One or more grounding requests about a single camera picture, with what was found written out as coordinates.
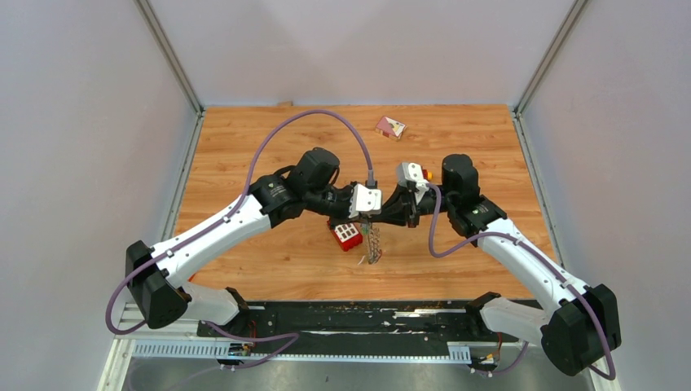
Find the left aluminium frame post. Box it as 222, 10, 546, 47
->
134, 0, 204, 116

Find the large metal keyring with rings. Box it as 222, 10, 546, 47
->
360, 219, 382, 265

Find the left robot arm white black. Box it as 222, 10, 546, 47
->
125, 147, 382, 336

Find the red window toy brick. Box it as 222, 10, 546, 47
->
328, 221, 363, 252

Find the right aluminium frame post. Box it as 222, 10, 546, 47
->
513, 0, 590, 116

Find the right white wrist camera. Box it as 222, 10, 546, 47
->
396, 162, 429, 204

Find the purple cable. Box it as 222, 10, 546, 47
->
427, 182, 618, 381
105, 109, 377, 373

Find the playing card box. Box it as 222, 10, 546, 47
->
375, 116, 407, 140

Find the aluminium frame post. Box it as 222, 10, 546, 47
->
513, 0, 590, 116
134, 0, 204, 116

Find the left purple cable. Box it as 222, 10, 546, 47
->
105, 109, 377, 373

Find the white slotted cable duct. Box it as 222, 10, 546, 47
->
132, 340, 473, 365

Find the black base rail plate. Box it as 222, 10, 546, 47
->
196, 300, 517, 358

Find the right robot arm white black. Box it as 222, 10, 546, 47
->
372, 154, 621, 380

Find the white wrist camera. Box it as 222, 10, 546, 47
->
350, 183, 383, 217
396, 162, 429, 204

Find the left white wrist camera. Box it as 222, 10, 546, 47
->
350, 183, 383, 217

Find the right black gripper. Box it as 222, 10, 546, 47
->
369, 183, 456, 229

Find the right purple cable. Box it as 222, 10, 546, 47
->
427, 182, 618, 381

